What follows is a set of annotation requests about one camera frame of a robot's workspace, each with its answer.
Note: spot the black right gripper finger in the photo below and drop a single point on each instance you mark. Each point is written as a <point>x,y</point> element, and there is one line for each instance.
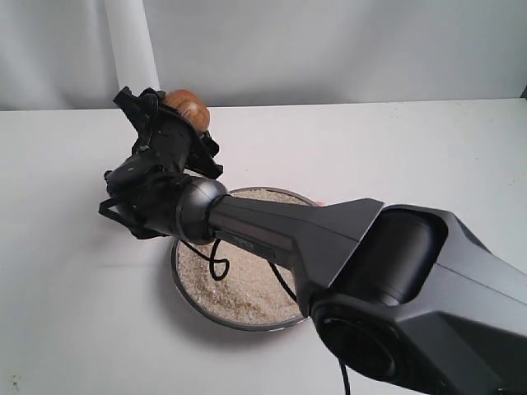
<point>143,111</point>
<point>200,160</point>

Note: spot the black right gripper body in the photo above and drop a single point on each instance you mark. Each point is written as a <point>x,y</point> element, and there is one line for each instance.
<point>164,133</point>

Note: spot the brown wooden cup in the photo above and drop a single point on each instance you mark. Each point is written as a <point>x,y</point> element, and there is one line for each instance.
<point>190,108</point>

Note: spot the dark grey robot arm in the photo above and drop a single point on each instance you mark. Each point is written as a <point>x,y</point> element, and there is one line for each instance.
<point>400,294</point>

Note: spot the rice in metal tray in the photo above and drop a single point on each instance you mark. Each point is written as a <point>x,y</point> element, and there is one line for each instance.
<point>234,288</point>

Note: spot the white backdrop curtain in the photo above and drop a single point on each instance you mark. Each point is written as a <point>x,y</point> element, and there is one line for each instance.
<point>78,54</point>

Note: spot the round metal tray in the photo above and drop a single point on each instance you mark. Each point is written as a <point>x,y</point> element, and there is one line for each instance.
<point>181,284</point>

